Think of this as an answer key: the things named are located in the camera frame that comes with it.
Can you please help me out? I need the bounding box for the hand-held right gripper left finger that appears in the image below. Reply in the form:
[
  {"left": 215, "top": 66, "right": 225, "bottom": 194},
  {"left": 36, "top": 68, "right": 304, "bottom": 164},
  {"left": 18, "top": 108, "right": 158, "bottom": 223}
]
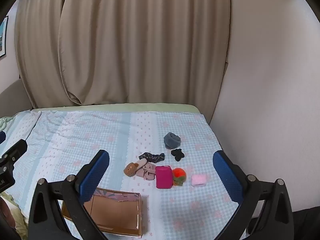
[{"left": 28, "top": 150, "right": 110, "bottom": 240}]

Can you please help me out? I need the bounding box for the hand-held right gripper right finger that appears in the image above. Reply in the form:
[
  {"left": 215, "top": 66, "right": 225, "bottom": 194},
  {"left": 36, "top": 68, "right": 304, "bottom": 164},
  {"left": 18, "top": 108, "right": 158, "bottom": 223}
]
[{"left": 212, "top": 150, "right": 294, "bottom": 240}]

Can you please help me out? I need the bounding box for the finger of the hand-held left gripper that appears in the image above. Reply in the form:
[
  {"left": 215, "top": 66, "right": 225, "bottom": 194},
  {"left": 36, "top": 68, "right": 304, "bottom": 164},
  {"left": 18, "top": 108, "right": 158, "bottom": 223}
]
[{"left": 1, "top": 139, "right": 28, "bottom": 167}]

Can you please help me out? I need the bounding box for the pink fluffy pouch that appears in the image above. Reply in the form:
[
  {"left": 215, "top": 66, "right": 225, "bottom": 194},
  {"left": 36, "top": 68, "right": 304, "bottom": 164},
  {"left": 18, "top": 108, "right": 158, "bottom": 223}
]
[{"left": 191, "top": 174, "right": 207, "bottom": 187}]

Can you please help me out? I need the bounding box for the cardboard box with pink lining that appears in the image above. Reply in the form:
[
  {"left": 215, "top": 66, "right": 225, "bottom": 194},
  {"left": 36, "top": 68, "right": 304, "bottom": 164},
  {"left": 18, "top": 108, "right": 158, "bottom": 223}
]
[{"left": 61, "top": 187, "right": 143, "bottom": 239}]

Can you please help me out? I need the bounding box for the orange pompom plush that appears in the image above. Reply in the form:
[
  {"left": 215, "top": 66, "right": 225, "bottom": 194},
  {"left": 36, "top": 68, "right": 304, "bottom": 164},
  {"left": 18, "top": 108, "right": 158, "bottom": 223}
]
[{"left": 172, "top": 167, "right": 187, "bottom": 187}]

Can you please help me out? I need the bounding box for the pale pink printed cloth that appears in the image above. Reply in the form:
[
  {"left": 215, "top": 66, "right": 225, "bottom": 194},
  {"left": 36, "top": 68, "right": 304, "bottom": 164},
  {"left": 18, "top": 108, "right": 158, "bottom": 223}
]
[{"left": 134, "top": 160, "right": 157, "bottom": 181}]

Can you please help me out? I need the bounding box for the black sock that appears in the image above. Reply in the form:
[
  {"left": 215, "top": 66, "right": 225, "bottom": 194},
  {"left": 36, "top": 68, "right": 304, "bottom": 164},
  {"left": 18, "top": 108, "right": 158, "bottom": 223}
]
[{"left": 171, "top": 148, "right": 185, "bottom": 162}]

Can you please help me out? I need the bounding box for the magenta pouch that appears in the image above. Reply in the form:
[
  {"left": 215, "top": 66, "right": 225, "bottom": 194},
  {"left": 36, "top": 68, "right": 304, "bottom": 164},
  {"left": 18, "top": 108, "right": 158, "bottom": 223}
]
[{"left": 155, "top": 165, "right": 173, "bottom": 189}]

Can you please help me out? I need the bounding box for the blue checked floral blanket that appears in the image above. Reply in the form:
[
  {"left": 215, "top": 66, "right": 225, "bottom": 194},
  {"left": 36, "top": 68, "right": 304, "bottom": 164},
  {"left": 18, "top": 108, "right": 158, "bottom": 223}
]
[{"left": 0, "top": 109, "right": 253, "bottom": 240}]

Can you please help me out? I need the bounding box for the grey-blue rolled cloth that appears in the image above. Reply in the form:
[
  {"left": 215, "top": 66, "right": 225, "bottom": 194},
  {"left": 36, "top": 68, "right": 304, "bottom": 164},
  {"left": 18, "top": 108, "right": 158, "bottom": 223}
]
[{"left": 164, "top": 132, "right": 182, "bottom": 149}]

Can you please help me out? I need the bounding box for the light green bed sheet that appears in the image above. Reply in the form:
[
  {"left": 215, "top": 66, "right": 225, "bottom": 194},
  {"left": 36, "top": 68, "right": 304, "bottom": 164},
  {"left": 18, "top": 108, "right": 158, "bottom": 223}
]
[{"left": 31, "top": 103, "right": 201, "bottom": 115}]

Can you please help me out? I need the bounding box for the dark cloth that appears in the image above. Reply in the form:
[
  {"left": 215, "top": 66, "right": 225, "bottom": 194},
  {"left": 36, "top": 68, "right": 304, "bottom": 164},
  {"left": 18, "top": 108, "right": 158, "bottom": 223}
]
[{"left": 291, "top": 204, "right": 320, "bottom": 240}]

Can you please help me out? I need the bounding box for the beige curtain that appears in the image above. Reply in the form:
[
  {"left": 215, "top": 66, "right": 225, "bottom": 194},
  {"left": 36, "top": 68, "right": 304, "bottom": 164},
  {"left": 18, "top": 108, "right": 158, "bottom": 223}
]
[{"left": 14, "top": 0, "right": 231, "bottom": 109}]

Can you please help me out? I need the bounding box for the framed wall picture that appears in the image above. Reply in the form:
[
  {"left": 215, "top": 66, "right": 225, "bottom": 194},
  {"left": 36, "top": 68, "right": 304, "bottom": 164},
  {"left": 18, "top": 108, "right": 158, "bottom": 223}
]
[{"left": 0, "top": 16, "right": 9, "bottom": 58}]

